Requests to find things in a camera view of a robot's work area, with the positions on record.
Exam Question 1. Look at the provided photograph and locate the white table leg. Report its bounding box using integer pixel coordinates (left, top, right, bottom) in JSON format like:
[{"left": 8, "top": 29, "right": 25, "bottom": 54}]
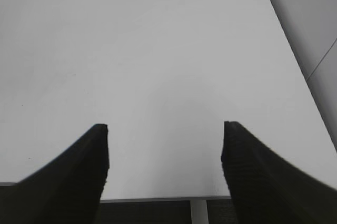
[{"left": 190, "top": 199, "right": 209, "bottom": 224}]

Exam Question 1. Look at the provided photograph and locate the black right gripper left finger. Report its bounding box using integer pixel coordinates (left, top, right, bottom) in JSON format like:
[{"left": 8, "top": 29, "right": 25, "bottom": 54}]
[{"left": 1, "top": 124, "right": 109, "bottom": 223}]

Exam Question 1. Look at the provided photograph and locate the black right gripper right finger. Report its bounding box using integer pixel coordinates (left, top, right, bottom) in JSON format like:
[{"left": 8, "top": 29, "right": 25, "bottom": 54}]
[{"left": 221, "top": 121, "right": 336, "bottom": 223}]

